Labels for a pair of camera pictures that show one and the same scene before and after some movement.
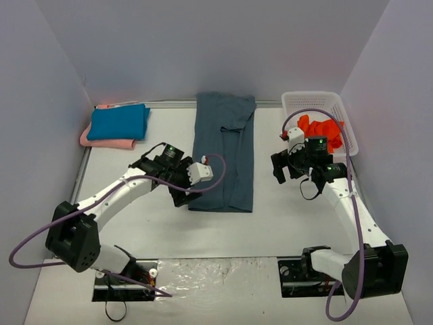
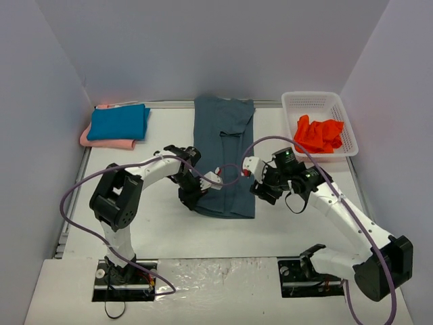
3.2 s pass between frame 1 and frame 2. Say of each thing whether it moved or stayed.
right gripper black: moved
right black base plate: stayed
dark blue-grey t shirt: stayed
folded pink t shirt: stayed
